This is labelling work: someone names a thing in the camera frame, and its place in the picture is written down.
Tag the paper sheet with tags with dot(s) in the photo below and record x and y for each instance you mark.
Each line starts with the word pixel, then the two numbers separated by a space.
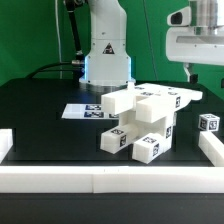
pixel 85 111

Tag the white front fence rail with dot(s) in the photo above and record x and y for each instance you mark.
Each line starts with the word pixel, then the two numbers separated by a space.
pixel 59 179

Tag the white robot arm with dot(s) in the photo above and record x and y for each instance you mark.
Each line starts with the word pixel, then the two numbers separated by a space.
pixel 107 65

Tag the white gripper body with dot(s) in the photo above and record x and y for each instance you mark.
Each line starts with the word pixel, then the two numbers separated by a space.
pixel 183 45

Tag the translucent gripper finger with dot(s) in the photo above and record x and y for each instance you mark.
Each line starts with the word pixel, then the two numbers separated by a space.
pixel 192 77

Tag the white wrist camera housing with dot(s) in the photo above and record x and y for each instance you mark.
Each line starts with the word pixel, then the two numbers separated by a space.
pixel 180 18

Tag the white tagged cube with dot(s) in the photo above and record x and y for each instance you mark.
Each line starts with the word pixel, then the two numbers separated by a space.
pixel 208 122

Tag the white chair back part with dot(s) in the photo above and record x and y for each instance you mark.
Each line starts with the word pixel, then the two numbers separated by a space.
pixel 150 102

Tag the white left fence rail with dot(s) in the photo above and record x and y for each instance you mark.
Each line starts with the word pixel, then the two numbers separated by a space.
pixel 6 142

